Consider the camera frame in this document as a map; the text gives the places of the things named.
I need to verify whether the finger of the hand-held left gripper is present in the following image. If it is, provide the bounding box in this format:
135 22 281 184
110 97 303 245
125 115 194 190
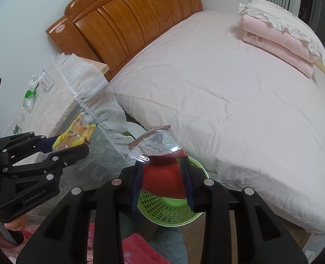
3 144 90 196
0 133 60 169

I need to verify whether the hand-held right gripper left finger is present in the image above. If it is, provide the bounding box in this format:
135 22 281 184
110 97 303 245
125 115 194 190
16 165 144 264

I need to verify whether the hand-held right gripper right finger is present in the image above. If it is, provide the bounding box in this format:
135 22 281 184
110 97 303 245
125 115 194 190
180 157 309 264

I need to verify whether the yellow snack packet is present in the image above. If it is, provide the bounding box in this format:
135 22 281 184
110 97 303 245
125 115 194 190
52 113 97 152

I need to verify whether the red snack packet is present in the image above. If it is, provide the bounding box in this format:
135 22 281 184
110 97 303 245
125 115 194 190
127 125 189 200

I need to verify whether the green plastic basket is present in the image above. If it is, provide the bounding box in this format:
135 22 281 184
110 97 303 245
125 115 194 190
137 155 210 227

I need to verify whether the white box red label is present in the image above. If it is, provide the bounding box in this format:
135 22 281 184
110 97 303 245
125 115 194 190
39 70 55 91

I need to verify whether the person's left hand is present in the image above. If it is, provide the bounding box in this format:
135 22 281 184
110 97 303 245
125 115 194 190
3 215 29 232

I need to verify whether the white lace tablecloth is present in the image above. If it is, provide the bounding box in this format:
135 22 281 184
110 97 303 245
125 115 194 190
3 52 141 218

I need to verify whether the clear plastic bottle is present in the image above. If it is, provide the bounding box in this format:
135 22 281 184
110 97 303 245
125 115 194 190
7 113 25 136

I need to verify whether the grey quilted clothing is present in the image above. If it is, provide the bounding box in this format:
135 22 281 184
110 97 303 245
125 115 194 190
118 212 189 264

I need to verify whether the pink floral clothing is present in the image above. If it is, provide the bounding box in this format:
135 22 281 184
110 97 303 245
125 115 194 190
0 220 168 264

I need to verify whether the crumpled white paper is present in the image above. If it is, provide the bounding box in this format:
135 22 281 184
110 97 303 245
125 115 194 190
28 74 40 90

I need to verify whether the wooden bedside table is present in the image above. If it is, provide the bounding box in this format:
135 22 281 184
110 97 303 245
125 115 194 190
77 56 110 81

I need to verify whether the bed with pale pink sheet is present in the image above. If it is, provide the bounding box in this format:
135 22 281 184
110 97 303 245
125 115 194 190
107 9 325 235

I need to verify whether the wooden headboard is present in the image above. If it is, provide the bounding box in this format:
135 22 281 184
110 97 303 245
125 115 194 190
45 0 203 81

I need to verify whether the folded pink blanket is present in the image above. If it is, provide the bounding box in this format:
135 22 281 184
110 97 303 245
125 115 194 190
242 15 314 78

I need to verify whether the white frilled pillow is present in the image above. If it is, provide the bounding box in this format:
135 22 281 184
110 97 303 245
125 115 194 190
238 0 325 69

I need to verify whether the dark cabinet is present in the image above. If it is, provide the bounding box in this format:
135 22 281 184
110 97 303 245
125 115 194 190
300 0 325 58

